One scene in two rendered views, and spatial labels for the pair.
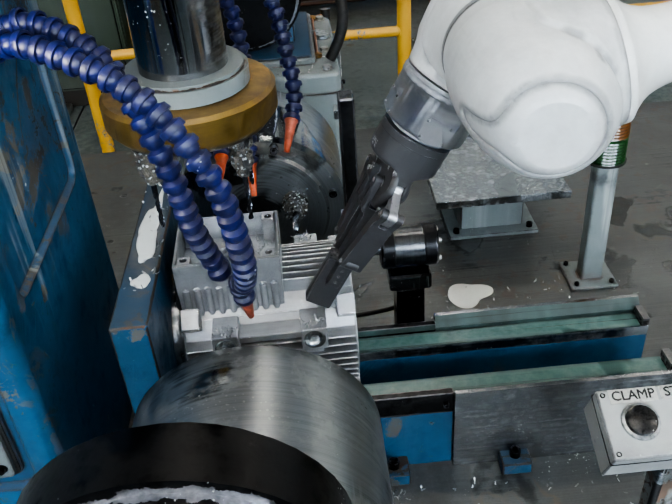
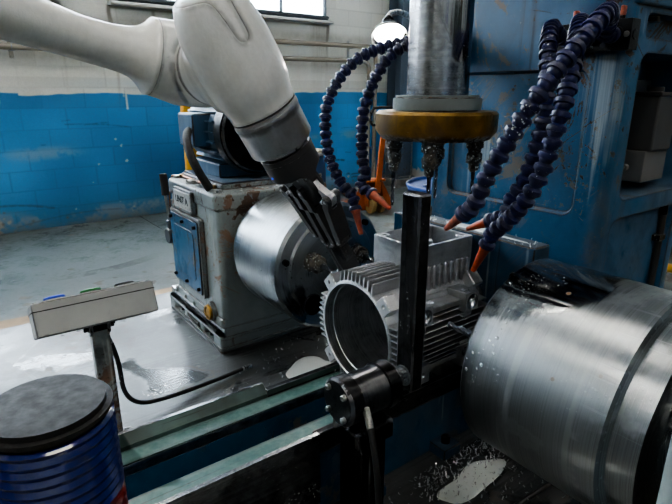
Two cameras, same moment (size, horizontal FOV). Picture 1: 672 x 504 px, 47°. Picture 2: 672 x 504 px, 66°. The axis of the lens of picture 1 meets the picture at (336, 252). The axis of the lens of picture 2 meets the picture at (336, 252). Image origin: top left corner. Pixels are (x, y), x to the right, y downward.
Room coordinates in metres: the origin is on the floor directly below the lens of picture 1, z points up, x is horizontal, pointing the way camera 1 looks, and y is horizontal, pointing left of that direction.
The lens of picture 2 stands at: (1.33, -0.45, 1.36)
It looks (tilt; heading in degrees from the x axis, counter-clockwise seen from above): 17 degrees down; 145
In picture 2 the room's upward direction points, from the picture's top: straight up
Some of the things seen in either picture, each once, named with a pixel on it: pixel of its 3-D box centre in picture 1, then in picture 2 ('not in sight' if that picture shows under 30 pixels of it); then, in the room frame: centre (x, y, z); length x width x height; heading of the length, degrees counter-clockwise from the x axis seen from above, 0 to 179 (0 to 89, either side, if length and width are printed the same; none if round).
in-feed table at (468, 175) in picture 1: (485, 187); not in sight; (1.30, -0.30, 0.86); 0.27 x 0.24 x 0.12; 1
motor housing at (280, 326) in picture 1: (273, 319); (402, 316); (0.76, 0.09, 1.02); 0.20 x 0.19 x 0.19; 92
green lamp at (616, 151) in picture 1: (606, 146); not in sight; (1.07, -0.43, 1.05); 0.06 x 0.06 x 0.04
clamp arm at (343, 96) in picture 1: (351, 183); (411, 295); (0.90, -0.03, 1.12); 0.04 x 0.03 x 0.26; 91
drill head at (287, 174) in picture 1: (263, 174); (615, 391); (1.09, 0.11, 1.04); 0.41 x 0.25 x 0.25; 1
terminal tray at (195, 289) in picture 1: (231, 262); (422, 256); (0.76, 0.13, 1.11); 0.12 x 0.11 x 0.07; 92
